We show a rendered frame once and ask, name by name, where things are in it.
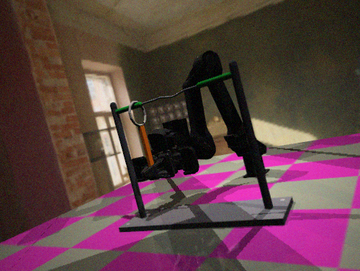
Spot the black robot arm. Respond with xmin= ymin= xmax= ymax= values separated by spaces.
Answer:
xmin=148 ymin=50 xmax=270 ymax=178

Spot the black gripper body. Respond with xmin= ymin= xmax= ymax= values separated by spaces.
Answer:
xmin=132 ymin=146 xmax=199 ymax=182

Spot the orange handle with black tip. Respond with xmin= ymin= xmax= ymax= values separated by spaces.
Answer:
xmin=128 ymin=101 xmax=154 ymax=167

